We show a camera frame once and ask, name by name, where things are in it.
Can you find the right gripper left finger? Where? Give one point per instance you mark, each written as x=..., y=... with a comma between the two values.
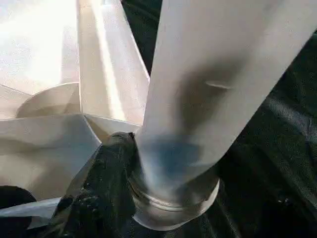
x=104, y=193

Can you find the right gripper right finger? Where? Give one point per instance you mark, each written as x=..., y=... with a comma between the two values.
x=267, y=203

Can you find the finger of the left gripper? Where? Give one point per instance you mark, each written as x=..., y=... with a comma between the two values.
x=15, y=196

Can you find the white plastic table top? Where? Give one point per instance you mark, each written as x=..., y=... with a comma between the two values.
x=49, y=74

